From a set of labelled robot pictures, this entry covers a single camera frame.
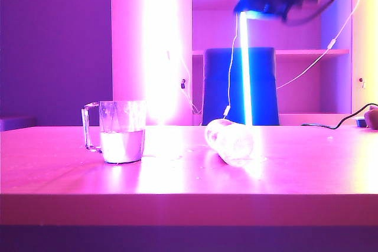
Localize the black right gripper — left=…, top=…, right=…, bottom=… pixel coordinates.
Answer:
left=234, top=0, right=286, bottom=22

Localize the clear mineral water bottle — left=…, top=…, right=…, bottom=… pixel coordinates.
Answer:
left=205, top=118, right=255, bottom=168

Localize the clear glass mug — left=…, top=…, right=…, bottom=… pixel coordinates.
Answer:
left=80, top=100, right=147, bottom=166

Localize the open shelf unit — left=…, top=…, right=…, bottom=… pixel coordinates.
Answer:
left=110, top=0, right=378, bottom=127

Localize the thin light tube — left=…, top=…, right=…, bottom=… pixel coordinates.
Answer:
left=238, top=0, right=253, bottom=126

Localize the dark chair backrest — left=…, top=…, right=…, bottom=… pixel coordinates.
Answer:
left=201, top=47, right=280, bottom=127

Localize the wide bright light tube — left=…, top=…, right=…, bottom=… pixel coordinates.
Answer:
left=144, top=0, right=183, bottom=126

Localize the rounded pale object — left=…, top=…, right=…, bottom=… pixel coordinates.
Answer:
left=363, top=107, right=378, bottom=130

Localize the dark low furniture piece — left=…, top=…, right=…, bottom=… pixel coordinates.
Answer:
left=0, top=117, right=37, bottom=132

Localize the long white cable with switch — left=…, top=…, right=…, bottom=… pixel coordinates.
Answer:
left=276, top=0, right=378, bottom=90

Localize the thin white cable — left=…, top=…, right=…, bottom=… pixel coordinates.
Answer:
left=164, top=48, right=202, bottom=116

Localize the black power cable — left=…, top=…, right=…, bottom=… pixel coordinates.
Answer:
left=301, top=103, right=378, bottom=130

